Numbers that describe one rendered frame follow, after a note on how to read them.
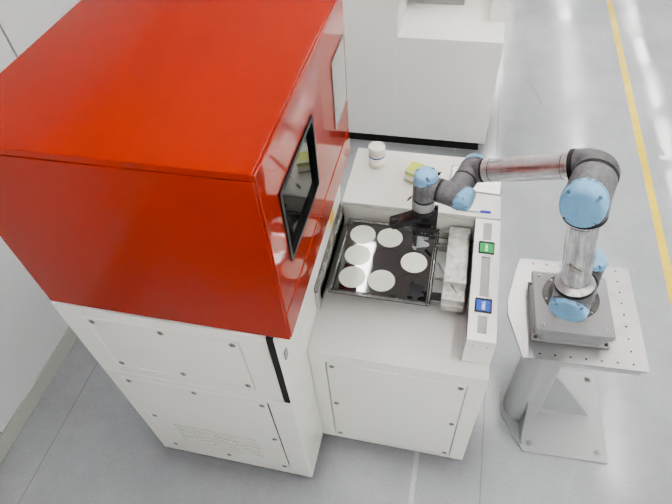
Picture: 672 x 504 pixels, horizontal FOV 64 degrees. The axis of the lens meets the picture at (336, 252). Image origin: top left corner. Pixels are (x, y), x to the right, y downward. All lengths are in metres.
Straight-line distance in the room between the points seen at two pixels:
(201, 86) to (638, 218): 3.00
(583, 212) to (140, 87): 1.12
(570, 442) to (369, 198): 1.44
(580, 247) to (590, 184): 0.21
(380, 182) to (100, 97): 1.24
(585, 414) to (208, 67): 2.24
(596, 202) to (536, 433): 1.51
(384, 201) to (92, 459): 1.82
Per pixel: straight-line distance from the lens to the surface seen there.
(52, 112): 1.39
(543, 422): 2.80
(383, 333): 1.97
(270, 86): 1.28
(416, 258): 2.07
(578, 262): 1.68
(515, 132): 4.22
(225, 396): 1.96
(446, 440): 2.40
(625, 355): 2.10
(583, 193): 1.49
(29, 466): 3.08
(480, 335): 1.83
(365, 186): 2.25
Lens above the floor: 2.49
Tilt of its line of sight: 49 degrees down
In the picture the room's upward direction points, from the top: 5 degrees counter-clockwise
